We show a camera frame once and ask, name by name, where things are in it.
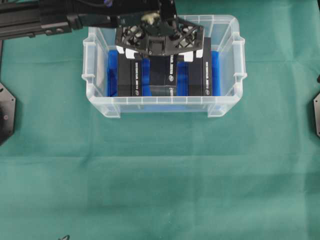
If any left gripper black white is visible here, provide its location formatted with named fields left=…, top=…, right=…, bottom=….
left=115, top=11, right=205, bottom=63

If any black camera box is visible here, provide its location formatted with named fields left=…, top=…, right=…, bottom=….
left=117, top=53, right=143, bottom=97
left=188, top=37, right=213, bottom=97
left=149, top=55, right=177, bottom=97

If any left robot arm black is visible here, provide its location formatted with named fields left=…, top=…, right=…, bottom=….
left=0, top=0, right=205, bottom=62

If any blue liner in case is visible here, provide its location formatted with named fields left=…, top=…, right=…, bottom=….
left=105, top=50, right=221, bottom=97

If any clear plastic storage case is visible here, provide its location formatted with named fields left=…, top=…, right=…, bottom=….
left=82, top=15, right=247, bottom=118

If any green table cloth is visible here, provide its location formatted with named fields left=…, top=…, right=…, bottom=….
left=0, top=0, right=320, bottom=240

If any small black object bottom edge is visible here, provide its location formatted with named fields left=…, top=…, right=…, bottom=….
left=58, top=235, right=70, bottom=240

